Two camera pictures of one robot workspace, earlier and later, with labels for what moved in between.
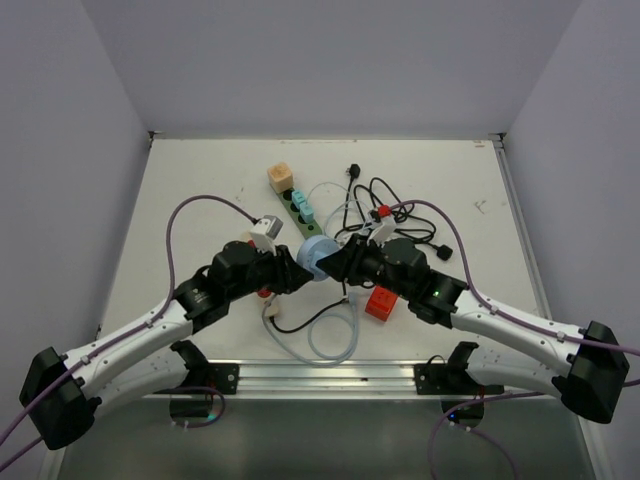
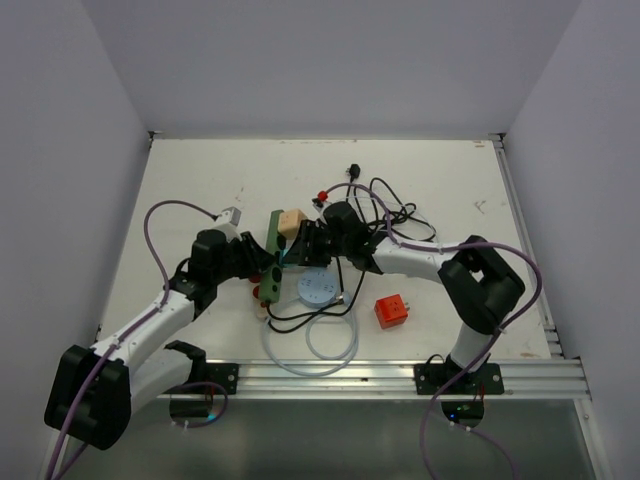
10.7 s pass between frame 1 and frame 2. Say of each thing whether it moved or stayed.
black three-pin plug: stayed
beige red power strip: moved
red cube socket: moved
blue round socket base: moved
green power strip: moved
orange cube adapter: moved
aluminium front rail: stayed
